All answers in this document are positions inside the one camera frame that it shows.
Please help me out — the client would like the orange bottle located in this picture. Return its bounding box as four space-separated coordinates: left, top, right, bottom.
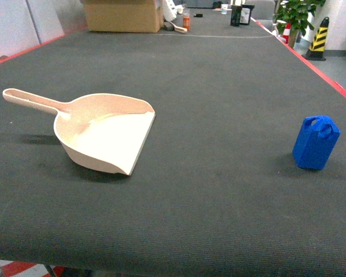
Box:
183 13 190 31

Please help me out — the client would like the cardboard box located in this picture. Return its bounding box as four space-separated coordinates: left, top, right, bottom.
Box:
82 0 164 33

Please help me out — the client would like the green potted plant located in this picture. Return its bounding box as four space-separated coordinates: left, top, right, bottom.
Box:
274 0 326 48

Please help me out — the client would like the red white traffic cone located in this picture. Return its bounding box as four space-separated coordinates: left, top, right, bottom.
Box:
282 23 291 44

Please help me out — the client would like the beige plastic dustpan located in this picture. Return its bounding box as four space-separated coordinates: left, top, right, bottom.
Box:
2 88 156 175

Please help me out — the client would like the white paper cup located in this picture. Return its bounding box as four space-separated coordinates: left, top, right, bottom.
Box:
221 4 228 14

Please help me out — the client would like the black box with label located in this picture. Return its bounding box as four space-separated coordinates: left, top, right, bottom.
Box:
230 5 255 27

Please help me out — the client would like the yellow black traffic cone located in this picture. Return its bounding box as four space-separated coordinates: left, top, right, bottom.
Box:
302 17 329 61

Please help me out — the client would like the wooden handled brush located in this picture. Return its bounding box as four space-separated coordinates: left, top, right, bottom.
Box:
163 21 188 33

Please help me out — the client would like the blue 3D printed part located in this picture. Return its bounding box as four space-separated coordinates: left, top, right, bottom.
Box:
292 115 340 170

